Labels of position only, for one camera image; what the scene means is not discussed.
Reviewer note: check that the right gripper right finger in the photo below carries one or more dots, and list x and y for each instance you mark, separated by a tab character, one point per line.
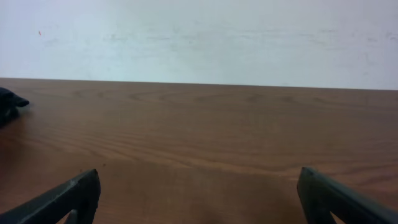
323	198

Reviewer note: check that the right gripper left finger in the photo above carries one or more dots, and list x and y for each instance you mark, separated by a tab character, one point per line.
77	199

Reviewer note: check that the black t-shirt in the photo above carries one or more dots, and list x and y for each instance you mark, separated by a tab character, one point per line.
10	104

